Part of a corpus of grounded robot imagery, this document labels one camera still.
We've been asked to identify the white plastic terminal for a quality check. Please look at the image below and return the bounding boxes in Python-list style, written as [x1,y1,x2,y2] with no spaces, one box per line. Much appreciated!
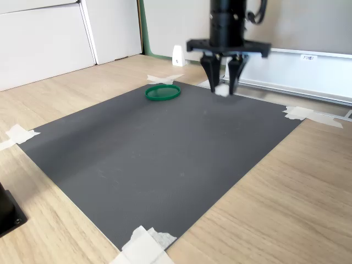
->
[214,84,230,98]

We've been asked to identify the round green lid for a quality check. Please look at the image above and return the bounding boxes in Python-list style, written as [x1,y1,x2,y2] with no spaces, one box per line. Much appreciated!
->
[145,84,182,102]

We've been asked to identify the white tape piece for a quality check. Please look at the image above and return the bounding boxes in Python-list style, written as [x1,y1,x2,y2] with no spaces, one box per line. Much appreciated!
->
[282,106,344,129]
[146,73,185,85]
[0,123,41,151]
[109,225,177,264]

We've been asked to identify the grey partition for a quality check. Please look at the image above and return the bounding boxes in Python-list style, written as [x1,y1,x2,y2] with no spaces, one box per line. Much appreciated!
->
[142,0,352,67]

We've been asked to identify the dark grey mat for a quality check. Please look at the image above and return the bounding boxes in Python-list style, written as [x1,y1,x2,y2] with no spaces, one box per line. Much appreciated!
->
[18,80,307,251]

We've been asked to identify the narrow white panel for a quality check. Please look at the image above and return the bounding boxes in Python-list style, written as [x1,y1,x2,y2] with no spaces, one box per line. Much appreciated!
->
[81,0,144,65]

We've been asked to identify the small white bracket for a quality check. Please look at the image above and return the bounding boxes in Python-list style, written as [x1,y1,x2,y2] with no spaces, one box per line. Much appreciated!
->
[172,45,187,67]

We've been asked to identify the black cable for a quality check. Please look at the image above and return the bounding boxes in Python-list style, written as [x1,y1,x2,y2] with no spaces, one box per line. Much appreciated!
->
[245,0,268,26]

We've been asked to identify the white cable duct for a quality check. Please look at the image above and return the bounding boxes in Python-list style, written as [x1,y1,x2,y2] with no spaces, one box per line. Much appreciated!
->
[219,48,352,107]

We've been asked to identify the green partition frame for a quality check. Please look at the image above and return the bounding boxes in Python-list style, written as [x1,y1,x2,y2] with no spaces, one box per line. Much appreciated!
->
[137,0,210,67]

